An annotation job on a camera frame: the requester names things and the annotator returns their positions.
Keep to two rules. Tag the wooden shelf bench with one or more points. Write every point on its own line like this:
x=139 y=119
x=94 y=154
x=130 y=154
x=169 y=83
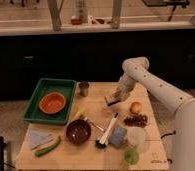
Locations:
x=34 y=17

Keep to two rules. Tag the green lime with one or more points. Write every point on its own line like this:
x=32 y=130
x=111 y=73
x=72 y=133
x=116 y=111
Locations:
x=131 y=156

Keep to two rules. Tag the red object on shelf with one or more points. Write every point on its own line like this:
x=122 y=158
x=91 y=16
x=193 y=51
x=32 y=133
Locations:
x=76 y=21

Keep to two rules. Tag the whiteboard eraser block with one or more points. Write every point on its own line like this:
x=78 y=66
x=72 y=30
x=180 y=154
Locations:
x=111 y=100

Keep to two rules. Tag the black stand pole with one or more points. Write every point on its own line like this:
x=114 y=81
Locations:
x=2 y=148

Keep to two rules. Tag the orange fruit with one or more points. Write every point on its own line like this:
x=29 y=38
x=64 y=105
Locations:
x=135 y=107

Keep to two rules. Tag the bunch of red grapes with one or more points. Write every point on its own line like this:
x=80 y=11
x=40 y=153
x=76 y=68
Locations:
x=136 y=120

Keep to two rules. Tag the black and white brush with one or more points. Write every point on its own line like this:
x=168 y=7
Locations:
x=101 y=142

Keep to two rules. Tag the clear plastic cup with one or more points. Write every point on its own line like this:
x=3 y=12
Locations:
x=136 y=136

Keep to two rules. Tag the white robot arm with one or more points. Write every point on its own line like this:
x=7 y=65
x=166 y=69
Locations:
x=178 y=102

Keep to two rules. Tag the orange bowl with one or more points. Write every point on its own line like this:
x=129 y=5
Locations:
x=52 y=103

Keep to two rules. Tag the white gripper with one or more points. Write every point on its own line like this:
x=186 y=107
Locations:
x=121 y=95

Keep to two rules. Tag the grey folded cloth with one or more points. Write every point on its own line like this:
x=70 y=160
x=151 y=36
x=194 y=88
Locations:
x=37 y=138

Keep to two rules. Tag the purple bowl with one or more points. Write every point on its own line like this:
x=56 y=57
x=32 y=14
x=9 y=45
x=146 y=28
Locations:
x=78 y=132

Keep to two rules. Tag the small metal cup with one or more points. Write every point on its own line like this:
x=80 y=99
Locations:
x=84 y=88

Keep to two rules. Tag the yellow banana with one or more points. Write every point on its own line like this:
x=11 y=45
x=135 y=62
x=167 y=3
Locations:
x=78 y=114

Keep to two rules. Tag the green cucumber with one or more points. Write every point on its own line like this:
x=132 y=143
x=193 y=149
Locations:
x=44 y=151

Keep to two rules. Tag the blue sponge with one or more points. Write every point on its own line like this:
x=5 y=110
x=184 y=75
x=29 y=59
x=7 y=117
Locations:
x=117 y=136

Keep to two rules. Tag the metal spoon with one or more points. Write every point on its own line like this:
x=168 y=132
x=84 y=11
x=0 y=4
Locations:
x=93 y=124

